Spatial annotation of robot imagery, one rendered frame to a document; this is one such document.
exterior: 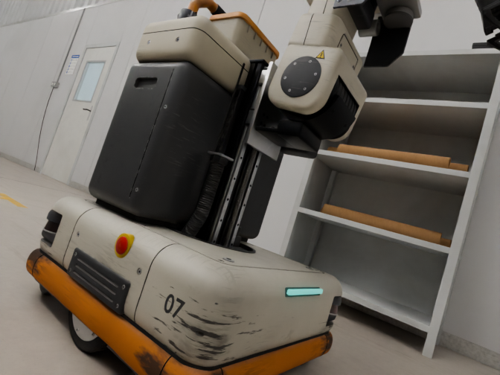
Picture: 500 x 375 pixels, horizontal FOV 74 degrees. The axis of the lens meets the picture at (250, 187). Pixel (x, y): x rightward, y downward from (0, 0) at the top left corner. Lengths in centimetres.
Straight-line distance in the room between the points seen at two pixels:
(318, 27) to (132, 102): 50
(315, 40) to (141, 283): 66
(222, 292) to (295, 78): 52
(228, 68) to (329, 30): 27
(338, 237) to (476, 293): 83
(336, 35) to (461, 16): 205
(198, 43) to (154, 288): 56
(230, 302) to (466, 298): 186
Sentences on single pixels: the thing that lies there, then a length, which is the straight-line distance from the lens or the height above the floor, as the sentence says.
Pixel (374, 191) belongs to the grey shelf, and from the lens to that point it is 241.
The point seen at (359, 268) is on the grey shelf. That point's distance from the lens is 237.
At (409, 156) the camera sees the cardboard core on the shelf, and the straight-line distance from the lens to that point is 200.
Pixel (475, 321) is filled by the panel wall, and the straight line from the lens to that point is 231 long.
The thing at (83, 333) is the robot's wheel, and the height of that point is 4.
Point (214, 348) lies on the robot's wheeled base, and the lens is 60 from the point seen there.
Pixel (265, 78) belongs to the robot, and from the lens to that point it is 93.
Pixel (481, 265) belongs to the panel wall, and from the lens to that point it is 230.
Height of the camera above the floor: 38
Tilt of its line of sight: 4 degrees up
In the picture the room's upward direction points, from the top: 18 degrees clockwise
